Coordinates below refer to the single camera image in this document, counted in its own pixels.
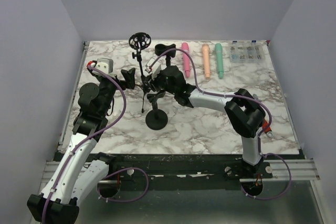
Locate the red adjustable wrench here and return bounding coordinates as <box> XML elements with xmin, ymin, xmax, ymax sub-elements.
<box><xmin>253</xmin><ymin>93</ymin><xmax>274</xmax><ymax>138</ymax></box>

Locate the purple cable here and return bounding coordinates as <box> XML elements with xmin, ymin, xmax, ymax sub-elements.
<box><xmin>40</xmin><ymin>61</ymin><xmax>150</xmax><ymax>224</ymax></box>
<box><xmin>146</xmin><ymin>48</ymin><xmax>292</xmax><ymax>201</ymax></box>

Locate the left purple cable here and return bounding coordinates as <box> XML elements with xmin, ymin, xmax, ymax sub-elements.
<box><xmin>40</xmin><ymin>61</ymin><xmax>150</xmax><ymax>224</ymax></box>

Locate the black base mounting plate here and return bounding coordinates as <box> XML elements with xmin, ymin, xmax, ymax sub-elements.
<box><xmin>86</xmin><ymin>153</ymin><xmax>272</xmax><ymax>191</ymax></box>

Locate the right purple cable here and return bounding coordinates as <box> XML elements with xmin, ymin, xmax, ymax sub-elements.
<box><xmin>146</xmin><ymin>48</ymin><xmax>292</xmax><ymax>201</ymax></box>

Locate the beige microphone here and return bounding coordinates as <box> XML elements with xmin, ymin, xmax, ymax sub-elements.
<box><xmin>202</xmin><ymin>44</ymin><xmax>211</xmax><ymax>79</ymax></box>

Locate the short round-base mic stand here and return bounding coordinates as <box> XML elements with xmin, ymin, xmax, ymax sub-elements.
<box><xmin>145</xmin><ymin>90</ymin><xmax>168</xmax><ymax>131</ymax></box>

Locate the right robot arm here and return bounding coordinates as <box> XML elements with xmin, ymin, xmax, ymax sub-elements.
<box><xmin>143</xmin><ymin>66</ymin><xmax>266</xmax><ymax>178</ymax></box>

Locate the tripod mic stand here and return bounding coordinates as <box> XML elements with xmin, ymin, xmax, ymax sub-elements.
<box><xmin>128</xmin><ymin>32</ymin><xmax>151</xmax><ymax>113</ymax></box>

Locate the tall round-base mic stand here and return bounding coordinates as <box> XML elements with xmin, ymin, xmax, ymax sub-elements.
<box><xmin>154</xmin><ymin>44</ymin><xmax>176</xmax><ymax>67</ymax></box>

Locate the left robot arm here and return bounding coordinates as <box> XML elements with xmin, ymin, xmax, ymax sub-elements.
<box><xmin>27</xmin><ymin>66</ymin><xmax>135</xmax><ymax>223</ymax></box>

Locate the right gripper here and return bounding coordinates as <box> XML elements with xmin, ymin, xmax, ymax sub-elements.
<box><xmin>145</xmin><ymin>69</ymin><xmax>177</xmax><ymax>95</ymax></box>

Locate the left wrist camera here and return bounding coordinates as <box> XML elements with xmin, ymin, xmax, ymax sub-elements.
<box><xmin>94</xmin><ymin>58</ymin><xmax>114</xmax><ymax>75</ymax></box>

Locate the pink microphone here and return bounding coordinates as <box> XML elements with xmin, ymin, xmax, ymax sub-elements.
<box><xmin>181</xmin><ymin>42</ymin><xmax>191</xmax><ymax>78</ymax></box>

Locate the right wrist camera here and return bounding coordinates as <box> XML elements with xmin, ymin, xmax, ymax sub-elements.
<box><xmin>145</xmin><ymin>57</ymin><xmax>162</xmax><ymax>80</ymax></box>

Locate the green microphone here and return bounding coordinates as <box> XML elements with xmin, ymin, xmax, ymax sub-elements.
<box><xmin>215</xmin><ymin>43</ymin><xmax>224</xmax><ymax>79</ymax></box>

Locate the clear plastic parts box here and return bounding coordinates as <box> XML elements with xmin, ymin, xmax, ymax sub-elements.
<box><xmin>227</xmin><ymin>40</ymin><xmax>265</xmax><ymax>63</ymax></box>

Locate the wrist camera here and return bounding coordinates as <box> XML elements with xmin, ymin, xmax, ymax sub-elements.
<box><xmin>94</xmin><ymin>58</ymin><xmax>114</xmax><ymax>75</ymax></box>
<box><xmin>145</xmin><ymin>57</ymin><xmax>162</xmax><ymax>80</ymax></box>

